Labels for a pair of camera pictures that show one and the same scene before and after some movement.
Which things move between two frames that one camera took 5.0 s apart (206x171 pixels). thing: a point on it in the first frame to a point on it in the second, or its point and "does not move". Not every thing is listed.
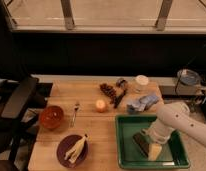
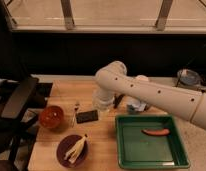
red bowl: x=51 y=117 does not move
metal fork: x=76 y=109 does not move
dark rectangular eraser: x=142 y=142 to x=83 y=117
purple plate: x=66 y=144 does not move
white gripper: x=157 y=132 to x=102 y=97
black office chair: x=19 y=101 does not move
